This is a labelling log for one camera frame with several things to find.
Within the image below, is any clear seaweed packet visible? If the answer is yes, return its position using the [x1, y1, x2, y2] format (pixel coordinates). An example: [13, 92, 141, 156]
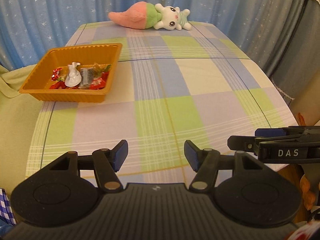
[79, 67, 97, 88]

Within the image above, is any light green cloth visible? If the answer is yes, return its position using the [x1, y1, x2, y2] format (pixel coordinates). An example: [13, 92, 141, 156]
[0, 65, 50, 188]

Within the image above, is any orange plastic tray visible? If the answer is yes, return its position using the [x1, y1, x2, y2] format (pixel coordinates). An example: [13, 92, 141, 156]
[19, 43, 123, 103]

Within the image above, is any red printed cloth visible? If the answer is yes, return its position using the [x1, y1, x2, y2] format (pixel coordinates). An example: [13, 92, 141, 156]
[287, 221, 320, 240]

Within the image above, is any red packet with white print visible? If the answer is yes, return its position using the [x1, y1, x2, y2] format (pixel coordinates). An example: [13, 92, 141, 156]
[89, 79, 107, 90]

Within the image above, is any checked pastel tablecloth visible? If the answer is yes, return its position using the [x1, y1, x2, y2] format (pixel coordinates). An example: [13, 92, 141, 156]
[26, 21, 297, 184]

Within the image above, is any small red candy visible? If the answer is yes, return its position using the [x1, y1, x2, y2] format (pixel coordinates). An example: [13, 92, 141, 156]
[51, 67, 64, 81]

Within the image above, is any red square packet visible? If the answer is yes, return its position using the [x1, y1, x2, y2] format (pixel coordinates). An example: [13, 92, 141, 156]
[49, 81, 67, 90]

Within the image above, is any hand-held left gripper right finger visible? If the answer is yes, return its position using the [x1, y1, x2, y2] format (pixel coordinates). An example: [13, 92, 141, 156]
[184, 140, 275, 193]

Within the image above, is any silver foil packet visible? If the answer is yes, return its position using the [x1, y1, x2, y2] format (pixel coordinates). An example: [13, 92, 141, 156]
[64, 62, 83, 87]

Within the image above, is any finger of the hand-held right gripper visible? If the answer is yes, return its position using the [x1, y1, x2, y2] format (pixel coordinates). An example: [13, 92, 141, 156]
[254, 126, 320, 137]
[227, 135, 262, 153]

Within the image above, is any blue starry curtain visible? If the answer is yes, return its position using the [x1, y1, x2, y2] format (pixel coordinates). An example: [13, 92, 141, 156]
[0, 0, 300, 68]

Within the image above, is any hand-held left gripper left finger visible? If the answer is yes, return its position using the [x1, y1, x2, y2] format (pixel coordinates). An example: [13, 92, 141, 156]
[39, 140, 129, 193]

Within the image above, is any person's right hand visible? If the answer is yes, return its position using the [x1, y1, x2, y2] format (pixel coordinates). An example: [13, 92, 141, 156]
[299, 172, 315, 212]

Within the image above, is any rabbit carrot plush toy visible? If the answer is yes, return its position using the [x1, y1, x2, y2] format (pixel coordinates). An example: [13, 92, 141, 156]
[108, 1, 192, 31]

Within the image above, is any blue checked cloth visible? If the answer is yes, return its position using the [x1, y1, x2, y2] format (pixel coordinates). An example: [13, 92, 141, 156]
[0, 186, 15, 227]

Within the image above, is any grey curtain with lace trim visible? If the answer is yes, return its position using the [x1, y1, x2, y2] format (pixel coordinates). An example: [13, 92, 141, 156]
[244, 0, 320, 108]

